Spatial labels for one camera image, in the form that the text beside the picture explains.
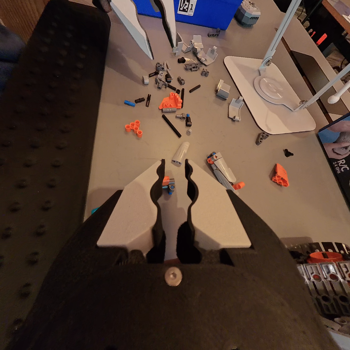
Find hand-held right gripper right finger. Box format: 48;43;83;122
185;159;251;256

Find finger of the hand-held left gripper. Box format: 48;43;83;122
153;0;177;49
110;0;154;60

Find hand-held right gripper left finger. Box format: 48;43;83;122
96;159;166;256

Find orange t-shaped beam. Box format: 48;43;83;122
125;120;143;138

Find grey angled panel piece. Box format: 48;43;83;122
171;32;184;57

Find grey block piece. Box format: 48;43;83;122
182;35;204;54
215;79;231;100

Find blue plastic bin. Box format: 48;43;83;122
136;0;244;31

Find white pointed panel piece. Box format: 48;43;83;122
171;141;190;167

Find orange wedge piece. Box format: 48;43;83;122
158;92;183;113
271;163;290;188

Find scattered small black grey pieces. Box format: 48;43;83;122
148;27;221;95

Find grey electronic module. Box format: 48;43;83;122
235;0;262;27

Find tracked toy robot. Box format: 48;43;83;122
282;241;350;330

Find white book stand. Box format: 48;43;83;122
224;0;350;135

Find blue toy cardboard box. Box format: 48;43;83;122
317;112;350;209

